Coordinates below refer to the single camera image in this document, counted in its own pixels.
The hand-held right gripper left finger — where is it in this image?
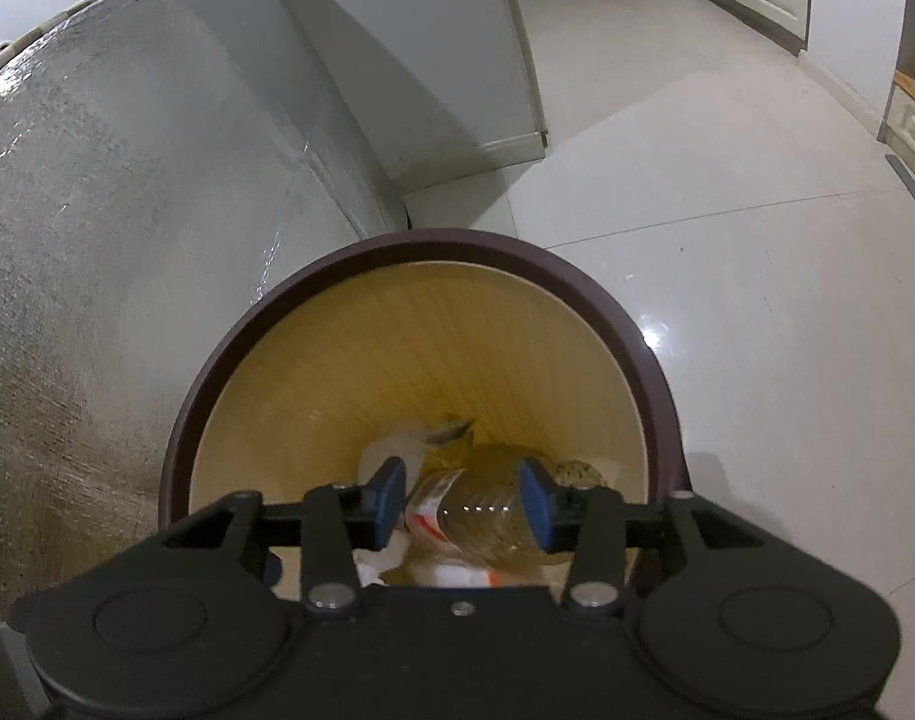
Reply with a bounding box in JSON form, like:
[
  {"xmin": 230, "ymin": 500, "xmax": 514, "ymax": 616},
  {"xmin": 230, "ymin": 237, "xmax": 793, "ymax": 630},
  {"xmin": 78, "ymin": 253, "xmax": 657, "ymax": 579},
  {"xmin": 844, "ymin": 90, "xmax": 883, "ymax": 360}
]
[{"xmin": 157, "ymin": 456, "xmax": 407, "ymax": 620}]

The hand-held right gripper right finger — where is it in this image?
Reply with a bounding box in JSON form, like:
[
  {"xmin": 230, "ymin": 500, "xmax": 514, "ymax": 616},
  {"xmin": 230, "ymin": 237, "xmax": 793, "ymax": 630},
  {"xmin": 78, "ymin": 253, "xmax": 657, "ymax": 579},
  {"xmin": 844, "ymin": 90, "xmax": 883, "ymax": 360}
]
[{"xmin": 518, "ymin": 457, "xmax": 775, "ymax": 620}]

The white plastic bag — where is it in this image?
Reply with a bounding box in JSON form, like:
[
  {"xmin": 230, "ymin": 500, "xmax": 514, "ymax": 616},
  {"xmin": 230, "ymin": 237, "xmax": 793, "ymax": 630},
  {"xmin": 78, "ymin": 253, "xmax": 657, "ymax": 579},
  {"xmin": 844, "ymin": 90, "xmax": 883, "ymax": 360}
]
[{"xmin": 356, "ymin": 420, "xmax": 473, "ymax": 586}]

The clear plastic bottle red label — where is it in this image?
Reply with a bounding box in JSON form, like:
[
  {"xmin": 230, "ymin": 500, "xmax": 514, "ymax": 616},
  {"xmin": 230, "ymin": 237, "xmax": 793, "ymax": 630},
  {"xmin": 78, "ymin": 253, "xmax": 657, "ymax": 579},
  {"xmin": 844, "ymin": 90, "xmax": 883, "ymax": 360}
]
[{"xmin": 404, "ymin": 444, "xmax": 604, "ymax": 586}]

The clear plastic bag red stripe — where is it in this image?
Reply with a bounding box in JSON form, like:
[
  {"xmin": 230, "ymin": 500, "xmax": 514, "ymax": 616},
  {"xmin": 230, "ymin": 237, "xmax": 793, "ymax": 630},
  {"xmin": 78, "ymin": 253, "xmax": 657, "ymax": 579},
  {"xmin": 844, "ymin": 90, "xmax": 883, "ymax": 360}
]
[{"xmin": 412, "ymin": 562, "xmax": 556, "ymax": 590}]

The yellow bin with brown rim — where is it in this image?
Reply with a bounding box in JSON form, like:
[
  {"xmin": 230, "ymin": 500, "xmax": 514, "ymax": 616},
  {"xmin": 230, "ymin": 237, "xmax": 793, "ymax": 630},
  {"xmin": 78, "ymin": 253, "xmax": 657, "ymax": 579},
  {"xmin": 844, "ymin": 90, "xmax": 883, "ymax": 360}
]
[{"xmin": 157, "ymin": 229, "xmax": 694, "ymax": 601}]

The silver foil table cover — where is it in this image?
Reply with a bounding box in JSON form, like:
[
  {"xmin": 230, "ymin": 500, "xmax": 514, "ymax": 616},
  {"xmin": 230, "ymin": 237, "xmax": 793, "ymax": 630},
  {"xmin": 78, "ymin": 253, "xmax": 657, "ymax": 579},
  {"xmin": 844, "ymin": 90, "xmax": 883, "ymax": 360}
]
[{"xmin": 0, "ymin": 0, "xmax": 409, "ymax": 646}]

